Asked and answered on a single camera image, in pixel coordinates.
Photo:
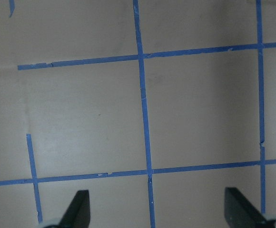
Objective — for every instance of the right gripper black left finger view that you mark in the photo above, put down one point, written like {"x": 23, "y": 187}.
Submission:
{"x": 78, "y": 213}

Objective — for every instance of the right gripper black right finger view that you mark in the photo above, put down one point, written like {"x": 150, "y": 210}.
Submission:
{"x": 239, "y": 212}

